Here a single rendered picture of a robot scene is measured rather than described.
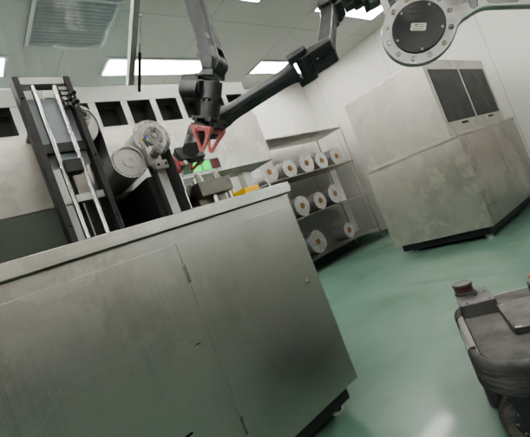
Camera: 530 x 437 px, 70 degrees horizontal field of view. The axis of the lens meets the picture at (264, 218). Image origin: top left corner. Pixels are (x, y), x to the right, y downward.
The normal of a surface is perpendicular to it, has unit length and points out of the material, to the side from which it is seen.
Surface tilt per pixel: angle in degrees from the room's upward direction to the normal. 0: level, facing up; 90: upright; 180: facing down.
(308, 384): 90
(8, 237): 90
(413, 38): 90
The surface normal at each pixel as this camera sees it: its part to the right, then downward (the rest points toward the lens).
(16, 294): 0.59, -0.25
